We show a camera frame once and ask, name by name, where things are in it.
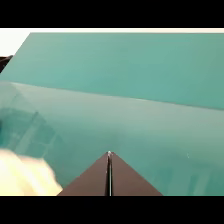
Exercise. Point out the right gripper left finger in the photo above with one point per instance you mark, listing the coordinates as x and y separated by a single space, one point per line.
93 182

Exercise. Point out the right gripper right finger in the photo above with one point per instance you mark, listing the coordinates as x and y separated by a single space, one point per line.
128 182

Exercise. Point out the cream garment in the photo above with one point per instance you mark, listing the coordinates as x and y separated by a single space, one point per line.
23 176

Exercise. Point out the black garment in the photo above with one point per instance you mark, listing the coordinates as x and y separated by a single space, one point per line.
4 61

